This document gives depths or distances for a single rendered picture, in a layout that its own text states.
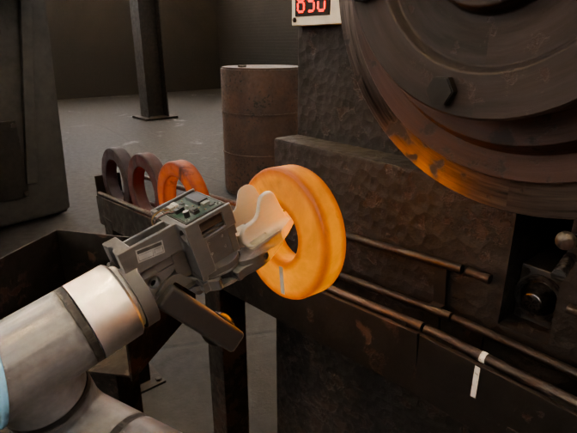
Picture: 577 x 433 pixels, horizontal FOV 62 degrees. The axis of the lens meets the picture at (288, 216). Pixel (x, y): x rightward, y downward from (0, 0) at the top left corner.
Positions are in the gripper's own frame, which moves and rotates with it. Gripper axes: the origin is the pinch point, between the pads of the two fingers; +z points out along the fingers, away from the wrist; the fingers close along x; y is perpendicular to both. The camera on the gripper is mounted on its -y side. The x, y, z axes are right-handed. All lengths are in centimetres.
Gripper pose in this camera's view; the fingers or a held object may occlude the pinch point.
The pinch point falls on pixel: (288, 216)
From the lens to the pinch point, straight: 56.0
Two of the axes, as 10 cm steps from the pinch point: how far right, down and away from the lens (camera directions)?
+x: -6.5, -2.4, 7.2
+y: -2.1, -8.5, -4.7
